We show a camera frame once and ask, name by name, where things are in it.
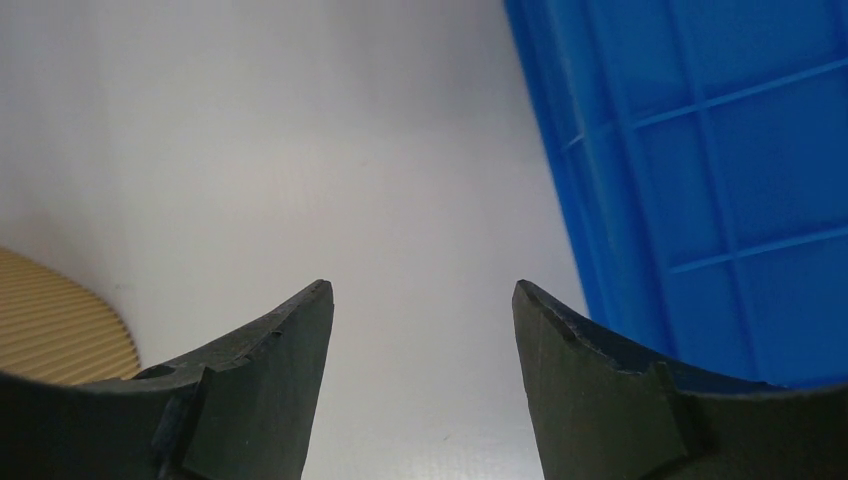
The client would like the blue compartment tray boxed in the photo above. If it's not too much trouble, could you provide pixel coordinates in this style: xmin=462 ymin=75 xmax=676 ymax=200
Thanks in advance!
xmin=505 ymin=0 xmax=847 ymax=387

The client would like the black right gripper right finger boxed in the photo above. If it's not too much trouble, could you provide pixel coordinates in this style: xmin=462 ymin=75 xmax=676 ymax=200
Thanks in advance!
xmin=512 ymin=280 xmax=847 ymax=479

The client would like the yellow ribbed waste bin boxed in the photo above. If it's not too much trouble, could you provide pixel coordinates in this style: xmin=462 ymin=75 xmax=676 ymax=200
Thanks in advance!
xmin=1 ymin=247 xmax=141 ymax=385

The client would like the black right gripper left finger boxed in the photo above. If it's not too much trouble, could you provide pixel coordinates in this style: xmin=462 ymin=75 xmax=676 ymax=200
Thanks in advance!
xmin=1 ymin=280 xmax=334 ymax=479

